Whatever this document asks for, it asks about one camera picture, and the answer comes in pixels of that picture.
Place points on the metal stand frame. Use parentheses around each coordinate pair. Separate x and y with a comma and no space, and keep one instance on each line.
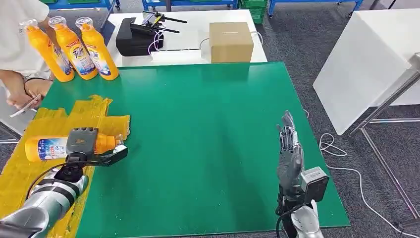
(387,101)

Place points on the black carrying case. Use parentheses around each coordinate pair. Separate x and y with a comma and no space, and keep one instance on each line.
(133,42)

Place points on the person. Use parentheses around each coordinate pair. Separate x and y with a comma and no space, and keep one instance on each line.
(16,39)

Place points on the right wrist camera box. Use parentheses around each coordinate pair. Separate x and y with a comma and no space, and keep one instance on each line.
(315,184)

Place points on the orange drink bottle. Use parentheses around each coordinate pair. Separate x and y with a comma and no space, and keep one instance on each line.
(98,52)
(49,148)
(77,52)
(46,52)

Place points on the white bench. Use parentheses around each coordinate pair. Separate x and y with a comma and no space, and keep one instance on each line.
(11,123)

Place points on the brown cardboard box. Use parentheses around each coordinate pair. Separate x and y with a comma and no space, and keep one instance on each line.
(231,42)

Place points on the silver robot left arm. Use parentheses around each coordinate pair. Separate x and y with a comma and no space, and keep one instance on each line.
(49,200)

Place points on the person's right hand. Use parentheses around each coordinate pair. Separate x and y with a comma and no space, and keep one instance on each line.
(23,100)

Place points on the dark blue tablet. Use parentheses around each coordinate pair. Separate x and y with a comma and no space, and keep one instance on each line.
(108,33)

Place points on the black remote controller with antennas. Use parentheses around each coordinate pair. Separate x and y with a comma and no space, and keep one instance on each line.
(151,23)

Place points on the green plastic crate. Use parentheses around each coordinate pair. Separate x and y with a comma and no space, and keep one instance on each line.
(256,10)

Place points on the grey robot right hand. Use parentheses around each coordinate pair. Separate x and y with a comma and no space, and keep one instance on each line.
(290,167)

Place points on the white table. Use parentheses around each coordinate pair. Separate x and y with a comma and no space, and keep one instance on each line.
(193,31)

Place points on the white power strip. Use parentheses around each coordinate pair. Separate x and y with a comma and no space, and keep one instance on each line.
(176,56)

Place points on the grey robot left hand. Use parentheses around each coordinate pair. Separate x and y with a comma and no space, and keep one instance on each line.
(81,141)

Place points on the green table mat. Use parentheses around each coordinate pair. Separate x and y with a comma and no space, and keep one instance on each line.
(197,131)

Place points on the smartphone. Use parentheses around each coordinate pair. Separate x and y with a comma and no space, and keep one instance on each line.
(24,106)

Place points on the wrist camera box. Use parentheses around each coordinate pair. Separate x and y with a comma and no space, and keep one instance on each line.
(315,184)
(115,156)

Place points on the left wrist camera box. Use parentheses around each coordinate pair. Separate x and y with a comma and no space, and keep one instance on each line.
(115,156)

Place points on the large white board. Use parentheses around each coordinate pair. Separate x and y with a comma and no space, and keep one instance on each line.
(362,65)

